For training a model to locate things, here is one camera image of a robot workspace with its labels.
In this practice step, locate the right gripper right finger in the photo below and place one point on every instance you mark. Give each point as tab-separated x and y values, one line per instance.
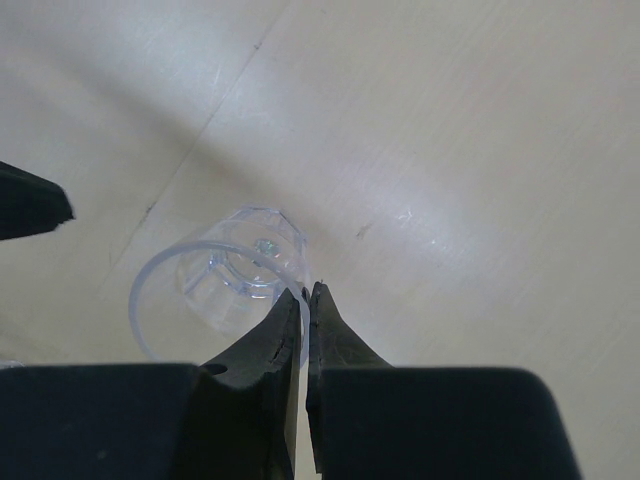
371	420

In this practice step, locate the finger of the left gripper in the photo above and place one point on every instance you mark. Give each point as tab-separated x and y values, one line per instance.
30	205

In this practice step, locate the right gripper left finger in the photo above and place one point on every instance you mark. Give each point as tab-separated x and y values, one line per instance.
230	418

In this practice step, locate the clear glass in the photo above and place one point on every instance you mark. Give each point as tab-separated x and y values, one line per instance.
194	299

